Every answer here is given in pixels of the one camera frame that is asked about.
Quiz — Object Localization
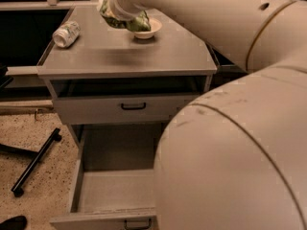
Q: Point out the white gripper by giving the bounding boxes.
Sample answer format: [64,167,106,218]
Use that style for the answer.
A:
[110,0,145,21]

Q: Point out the green jalapeno chip bag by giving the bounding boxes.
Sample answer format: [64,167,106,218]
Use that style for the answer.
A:
[96,0,151,32]

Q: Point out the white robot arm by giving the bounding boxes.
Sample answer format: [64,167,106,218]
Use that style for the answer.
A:
[112,0,307,230]

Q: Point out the grey drawer cabinet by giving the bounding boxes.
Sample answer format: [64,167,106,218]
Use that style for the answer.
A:
[35,2,220,230]

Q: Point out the closed grey top drawer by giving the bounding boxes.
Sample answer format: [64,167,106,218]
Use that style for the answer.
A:
[53,93,198,125]

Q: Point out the open grey middle drawer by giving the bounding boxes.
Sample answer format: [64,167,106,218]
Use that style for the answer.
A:
[49,122,167,230]

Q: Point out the silver green soda can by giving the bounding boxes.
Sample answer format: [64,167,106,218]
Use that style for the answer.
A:
[53,21,81,48]

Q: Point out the black stand leg with casters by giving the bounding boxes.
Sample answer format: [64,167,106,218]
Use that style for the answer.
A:
[0,128,62,197]

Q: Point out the black shoe tip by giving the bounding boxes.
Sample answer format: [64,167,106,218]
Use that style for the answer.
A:
[0,216,28,230]

